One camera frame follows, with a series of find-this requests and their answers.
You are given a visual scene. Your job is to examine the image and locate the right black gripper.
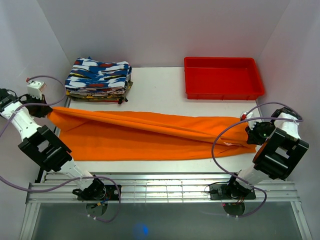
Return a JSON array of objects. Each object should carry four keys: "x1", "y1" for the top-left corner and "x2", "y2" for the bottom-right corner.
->
[{"x1": 245, "y1": 120, "x2": 276, "y2": 146}]

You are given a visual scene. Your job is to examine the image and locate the orange trousers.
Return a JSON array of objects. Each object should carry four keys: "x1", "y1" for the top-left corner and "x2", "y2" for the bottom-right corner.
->
[{"x1": 48, "y1": 107, "x2": 256, "y2": 161}]

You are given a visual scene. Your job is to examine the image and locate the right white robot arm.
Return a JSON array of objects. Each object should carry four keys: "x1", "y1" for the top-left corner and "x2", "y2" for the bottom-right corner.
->
[{"x1": 225, "y1": 106, "x2": 309, "y2": 199}]

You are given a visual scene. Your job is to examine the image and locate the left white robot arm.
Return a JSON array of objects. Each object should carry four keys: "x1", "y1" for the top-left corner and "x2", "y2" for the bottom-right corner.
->
[{"x1": 0, "y1": 88, "x2": 107, "y2": 201}]

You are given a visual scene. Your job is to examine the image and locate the blue patterned folded trousers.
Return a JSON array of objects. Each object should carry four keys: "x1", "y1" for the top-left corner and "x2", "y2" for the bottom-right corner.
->
[{"x1": 64, "y1": 57, "x2": 132, "y2": 91}]

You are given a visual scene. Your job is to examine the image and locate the stack of folded clothes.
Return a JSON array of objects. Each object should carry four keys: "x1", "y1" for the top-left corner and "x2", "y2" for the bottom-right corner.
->
[{"x1": 66, "y1": 80, "x2": 133, "y2": 105}]

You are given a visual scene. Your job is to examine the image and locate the red plastic tray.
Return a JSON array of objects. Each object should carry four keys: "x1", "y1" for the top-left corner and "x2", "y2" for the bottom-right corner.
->
[{"x1": 184, "y1": 57, "x2": 265, "y2": 101}]

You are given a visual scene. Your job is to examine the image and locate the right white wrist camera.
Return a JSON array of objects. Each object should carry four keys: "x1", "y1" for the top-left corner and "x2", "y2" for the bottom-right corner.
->
[{"x1": 240, "y1": 111, "x2": 258, "y2": 130}]

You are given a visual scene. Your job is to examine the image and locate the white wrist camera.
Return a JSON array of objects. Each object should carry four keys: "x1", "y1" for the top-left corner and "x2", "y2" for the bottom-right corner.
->
[
  {"x1": 26, "y1": 78, "x2": 47, "y2": 100},
  {"x1": 240, "y1": 111, "x2": 258, "y2": 130}
]

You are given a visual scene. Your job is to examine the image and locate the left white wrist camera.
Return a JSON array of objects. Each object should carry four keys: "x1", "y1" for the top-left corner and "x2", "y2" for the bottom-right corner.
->
[{"x1": 26, "y1": 78, "x2": 47, "y2": 100}]

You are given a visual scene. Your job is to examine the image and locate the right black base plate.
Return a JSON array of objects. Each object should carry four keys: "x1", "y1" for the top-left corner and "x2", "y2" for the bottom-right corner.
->
[{"x1": 209, "y1": 183, "x2": 256, "y2": 200}]

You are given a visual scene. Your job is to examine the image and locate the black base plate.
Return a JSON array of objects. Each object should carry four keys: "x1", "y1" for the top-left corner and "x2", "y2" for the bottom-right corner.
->
[
  {"x1": 209, "y1": 183, "x2": 256, "y2": 200},
  {"x1": 72, "y1": 184, "x2": 122, "y2": 201}
]

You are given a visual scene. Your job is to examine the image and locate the aluminium frame rails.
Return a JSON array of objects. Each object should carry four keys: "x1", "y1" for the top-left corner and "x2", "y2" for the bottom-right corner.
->
[{"x1": 21, "y1": 97, "x2": 312, "y2": 240}]

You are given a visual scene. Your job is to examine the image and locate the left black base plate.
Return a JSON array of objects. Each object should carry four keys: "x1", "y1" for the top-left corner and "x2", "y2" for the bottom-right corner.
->
[{"x1": 72, "y1": 184, "x2": 122, "y2": 201}]

